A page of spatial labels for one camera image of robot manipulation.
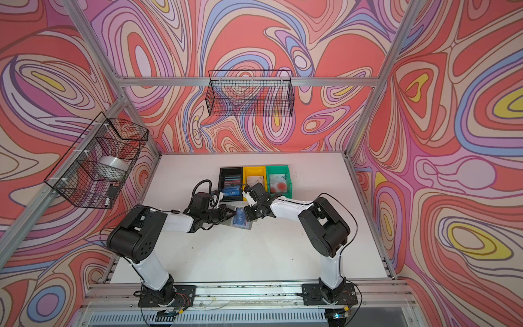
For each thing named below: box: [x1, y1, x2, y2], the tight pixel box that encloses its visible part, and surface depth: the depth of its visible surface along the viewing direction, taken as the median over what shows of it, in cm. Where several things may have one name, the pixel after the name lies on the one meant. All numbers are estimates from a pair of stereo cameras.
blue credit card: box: [232, 207, 252, 229], surface depth 93 cm
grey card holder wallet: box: [219, 206, 257, 231], surface depth 93 cm
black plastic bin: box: [217, 166, 244, 203], surface depth 104 cm
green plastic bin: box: [265, 164, 294, 199], surface depth 107 cm
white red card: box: [269, 173, 289, 194], surface depth 106 cm
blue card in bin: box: [222, 186, 241, 197], surface depth 103 cm
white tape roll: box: [98, 155, 130, 172], surface depth 75 cm
